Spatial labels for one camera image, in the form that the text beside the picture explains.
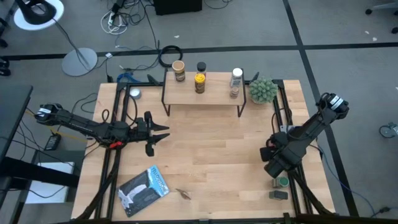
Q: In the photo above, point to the small potted succulent plant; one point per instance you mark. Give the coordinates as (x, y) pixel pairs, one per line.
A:
(263, 90)

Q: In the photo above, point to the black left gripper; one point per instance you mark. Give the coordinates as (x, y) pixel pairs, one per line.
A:
(145, 132)

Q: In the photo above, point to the black box on floor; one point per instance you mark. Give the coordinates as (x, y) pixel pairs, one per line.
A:
(177, 6)

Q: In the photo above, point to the white round disc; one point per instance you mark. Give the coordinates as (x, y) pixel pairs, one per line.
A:
(59, 11)

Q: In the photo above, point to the purple-label garlic powder jar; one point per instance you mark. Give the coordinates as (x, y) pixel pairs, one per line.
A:
(201, 66)

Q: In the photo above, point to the grey caster wheel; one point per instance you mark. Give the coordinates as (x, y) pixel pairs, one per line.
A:
(387, 130)

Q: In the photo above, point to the white-lid bagel seasoning jar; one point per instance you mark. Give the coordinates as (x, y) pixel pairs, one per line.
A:
(237, 73)

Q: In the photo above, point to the black floor beam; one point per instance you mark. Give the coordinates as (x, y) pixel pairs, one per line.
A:
(37, 174)

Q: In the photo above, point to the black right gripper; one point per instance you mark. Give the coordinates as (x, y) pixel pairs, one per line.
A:
(286, 152)

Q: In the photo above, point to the beige-lid cylinder container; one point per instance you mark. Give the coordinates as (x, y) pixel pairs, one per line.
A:
(178, 67)

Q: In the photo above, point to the wooden shelf riser black legs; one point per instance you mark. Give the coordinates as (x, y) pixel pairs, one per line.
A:
(217, 93)

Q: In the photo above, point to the black power adapter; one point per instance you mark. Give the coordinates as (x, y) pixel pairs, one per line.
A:
(53, 141)

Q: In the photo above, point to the black desk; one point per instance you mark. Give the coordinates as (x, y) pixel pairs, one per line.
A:
(12, 118)

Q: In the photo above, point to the yellow-lid seasoning can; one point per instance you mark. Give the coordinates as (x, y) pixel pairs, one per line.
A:
(200, 79)

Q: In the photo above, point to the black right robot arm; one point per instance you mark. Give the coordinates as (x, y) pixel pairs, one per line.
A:
(317, 124)

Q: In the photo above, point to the office chair base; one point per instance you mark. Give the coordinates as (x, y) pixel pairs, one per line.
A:
(382, 6)

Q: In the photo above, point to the dark green rectangular tin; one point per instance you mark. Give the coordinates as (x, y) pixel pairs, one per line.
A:
(278, 195)

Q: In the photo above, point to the white box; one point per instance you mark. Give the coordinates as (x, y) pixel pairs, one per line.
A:
(49, 189)

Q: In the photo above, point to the small silver round tin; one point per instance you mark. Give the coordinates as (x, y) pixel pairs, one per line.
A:
(135, 93)

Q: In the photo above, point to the blue Yellowstone book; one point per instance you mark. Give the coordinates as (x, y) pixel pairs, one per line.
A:
(143, 191)

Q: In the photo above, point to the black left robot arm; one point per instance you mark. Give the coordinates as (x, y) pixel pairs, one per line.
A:
(77, 124)

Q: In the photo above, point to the green-lid spice jar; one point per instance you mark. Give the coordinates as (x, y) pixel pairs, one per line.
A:
(281, 182)

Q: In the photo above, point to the white floor lamp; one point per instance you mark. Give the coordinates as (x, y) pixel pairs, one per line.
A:
(79, 62)

